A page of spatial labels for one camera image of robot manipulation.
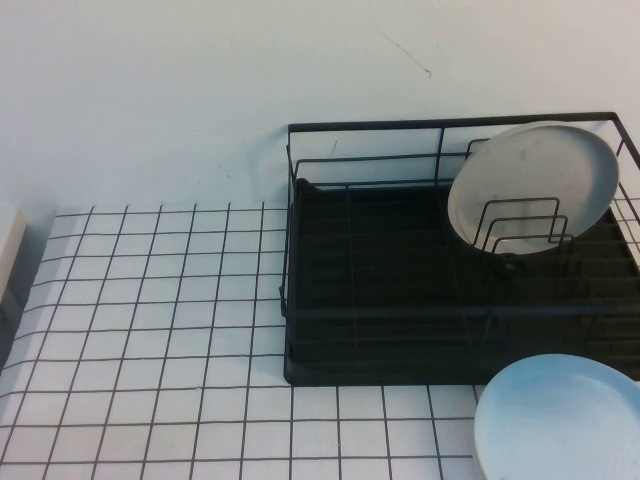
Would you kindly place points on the light blue round plate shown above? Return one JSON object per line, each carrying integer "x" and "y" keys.
{"x": 555, "y": 420}

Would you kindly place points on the grey round plate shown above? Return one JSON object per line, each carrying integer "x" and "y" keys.
{"x": 530, "y": 165}

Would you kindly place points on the black plastic drain tray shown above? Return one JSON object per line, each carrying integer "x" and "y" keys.
{"x": 400, "y": 240}

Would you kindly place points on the white grid-pattern table mat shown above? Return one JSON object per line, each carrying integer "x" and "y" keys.
{"x": 155, "y": 320}

